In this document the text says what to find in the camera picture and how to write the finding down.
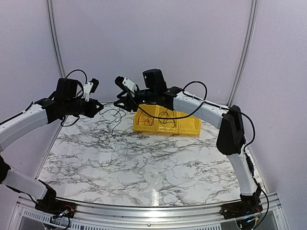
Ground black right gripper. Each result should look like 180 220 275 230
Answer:
114 88 157 112

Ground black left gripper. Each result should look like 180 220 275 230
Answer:
64 98 104 118

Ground red cable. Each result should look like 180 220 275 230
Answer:
136 110 154 127

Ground black thin cable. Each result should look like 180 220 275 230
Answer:
99 102 128 134

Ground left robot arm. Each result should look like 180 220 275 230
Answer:
0 78 104 213

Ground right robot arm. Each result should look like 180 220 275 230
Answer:
114 69 261 215

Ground yellow bin left compartment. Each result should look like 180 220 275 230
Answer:
133 104 158 133

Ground yellow bin middle compartment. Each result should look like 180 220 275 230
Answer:
156 107 178 134

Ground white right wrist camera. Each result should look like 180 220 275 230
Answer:
115 76 139 92

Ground white cable bundle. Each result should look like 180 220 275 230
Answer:
107 134 142 163

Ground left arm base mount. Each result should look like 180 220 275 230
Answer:
35 199 76 218

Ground aluminium frame left rear post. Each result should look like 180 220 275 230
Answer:
46 0 66 78

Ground aluminium front rail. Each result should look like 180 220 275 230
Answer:
8 193 289 230

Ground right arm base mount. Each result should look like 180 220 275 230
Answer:
219 199 263 219

